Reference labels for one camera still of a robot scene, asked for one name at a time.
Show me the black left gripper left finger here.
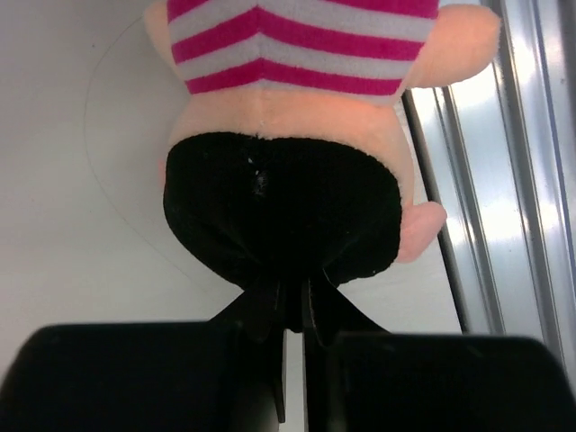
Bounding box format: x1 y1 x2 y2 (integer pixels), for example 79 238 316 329
210 276 286 423

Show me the boy doll front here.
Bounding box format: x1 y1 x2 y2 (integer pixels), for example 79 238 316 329
143 0 501 334

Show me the aluminium front rail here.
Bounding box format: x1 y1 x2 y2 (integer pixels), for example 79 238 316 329
403 1 575 373

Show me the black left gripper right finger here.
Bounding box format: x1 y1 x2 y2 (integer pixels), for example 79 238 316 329
301 273 388 431

